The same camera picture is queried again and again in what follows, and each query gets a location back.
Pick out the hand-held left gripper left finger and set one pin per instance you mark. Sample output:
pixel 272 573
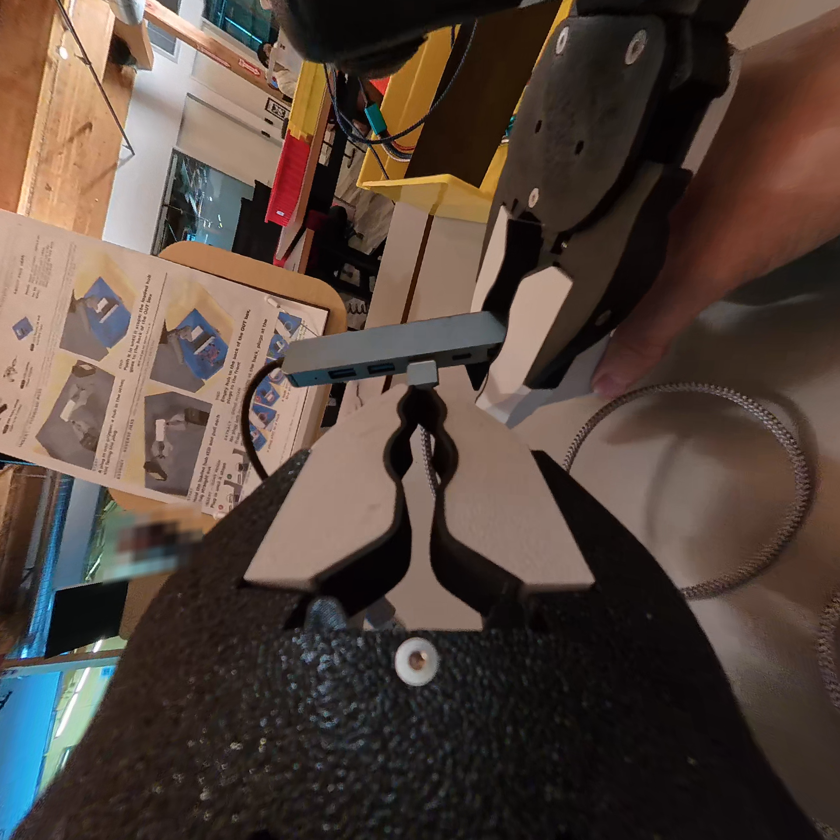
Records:
pixel 334 499

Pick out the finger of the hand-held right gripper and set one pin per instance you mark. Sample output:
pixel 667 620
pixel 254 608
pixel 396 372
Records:
pixel 538 315
pixel 489 275

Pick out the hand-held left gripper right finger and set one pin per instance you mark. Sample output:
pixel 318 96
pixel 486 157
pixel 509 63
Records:
pixel 505 512

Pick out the grey usb hub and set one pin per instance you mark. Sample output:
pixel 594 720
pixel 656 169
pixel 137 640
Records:
pixel 394 344

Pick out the person's right forearm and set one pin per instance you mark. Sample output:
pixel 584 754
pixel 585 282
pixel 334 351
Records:
pixel 814 177

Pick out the person's right hand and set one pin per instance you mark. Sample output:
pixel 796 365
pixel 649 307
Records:
pixel 722 216

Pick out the yellow plastic bin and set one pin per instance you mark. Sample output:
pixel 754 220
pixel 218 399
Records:
pixel 426 190

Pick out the red plastic bin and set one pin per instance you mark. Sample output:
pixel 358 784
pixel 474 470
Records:
pixel 289 177

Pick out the printed instruction sheet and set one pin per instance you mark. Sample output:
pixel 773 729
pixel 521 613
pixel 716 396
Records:
pixel 131 361

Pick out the small yellow bin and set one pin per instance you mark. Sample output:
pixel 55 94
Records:
pixel 308 105

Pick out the wooden beam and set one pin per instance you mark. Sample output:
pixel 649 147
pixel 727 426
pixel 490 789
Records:
pixel 59 118

